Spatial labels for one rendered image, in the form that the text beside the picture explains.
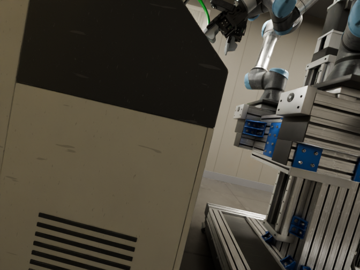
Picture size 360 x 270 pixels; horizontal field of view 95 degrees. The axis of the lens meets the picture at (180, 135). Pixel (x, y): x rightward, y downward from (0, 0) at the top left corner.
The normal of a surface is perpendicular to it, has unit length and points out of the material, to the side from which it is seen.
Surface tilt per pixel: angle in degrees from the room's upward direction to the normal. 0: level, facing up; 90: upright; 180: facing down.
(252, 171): 90
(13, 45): 90
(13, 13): 90
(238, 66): 90
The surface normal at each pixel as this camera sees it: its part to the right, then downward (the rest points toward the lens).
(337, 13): -0.67, -0.11
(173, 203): -0.05, 0.05
